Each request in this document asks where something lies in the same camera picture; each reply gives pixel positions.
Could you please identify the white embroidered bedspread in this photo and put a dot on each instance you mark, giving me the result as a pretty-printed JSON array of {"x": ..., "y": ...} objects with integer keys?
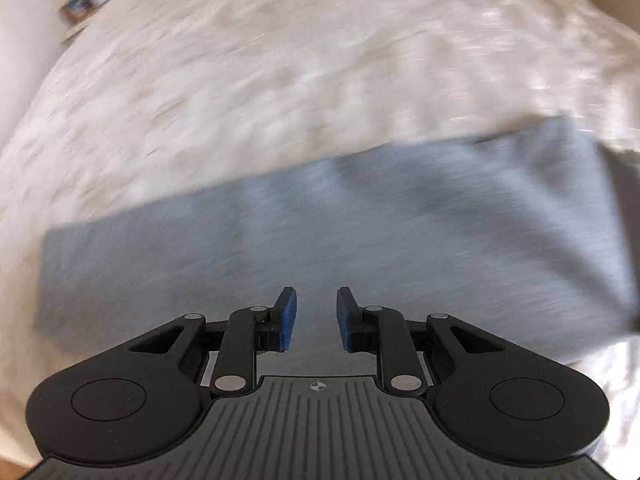
[{"x": 240, "y": 85}]

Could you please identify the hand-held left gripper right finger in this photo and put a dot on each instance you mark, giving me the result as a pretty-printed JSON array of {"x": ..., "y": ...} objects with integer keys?
[{"x": 344, "y": 319}]

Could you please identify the grey pants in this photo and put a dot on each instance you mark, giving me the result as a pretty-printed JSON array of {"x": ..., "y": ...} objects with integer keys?
[{"x": 350, "y": 210}]

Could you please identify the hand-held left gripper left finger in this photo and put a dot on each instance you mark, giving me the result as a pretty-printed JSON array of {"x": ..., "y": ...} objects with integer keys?
[{"x": 288, "y": 317}]

